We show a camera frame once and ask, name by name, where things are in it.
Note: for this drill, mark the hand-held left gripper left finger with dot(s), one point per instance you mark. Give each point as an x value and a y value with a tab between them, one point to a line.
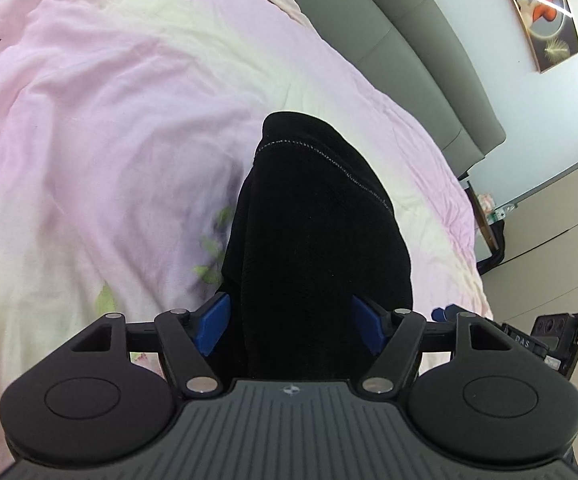
212	325

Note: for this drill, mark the glass-topped bedside table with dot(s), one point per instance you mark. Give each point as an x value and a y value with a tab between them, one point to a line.
491	225

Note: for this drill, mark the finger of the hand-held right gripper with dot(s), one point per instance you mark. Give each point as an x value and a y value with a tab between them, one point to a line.
446	313

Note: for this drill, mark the white wardrobe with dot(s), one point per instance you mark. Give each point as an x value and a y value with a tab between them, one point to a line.
559	240

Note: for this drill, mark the red figure wall picture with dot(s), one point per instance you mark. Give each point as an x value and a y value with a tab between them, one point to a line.
544	10

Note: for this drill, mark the pink and cream blanket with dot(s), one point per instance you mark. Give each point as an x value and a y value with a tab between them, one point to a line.
94	135

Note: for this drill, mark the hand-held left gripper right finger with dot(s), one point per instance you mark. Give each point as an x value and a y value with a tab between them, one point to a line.
367	325

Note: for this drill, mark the grey padded headboard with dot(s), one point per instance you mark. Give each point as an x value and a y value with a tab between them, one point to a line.
419	55

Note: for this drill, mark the black pants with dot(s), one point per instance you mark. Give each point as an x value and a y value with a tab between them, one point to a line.
314	250

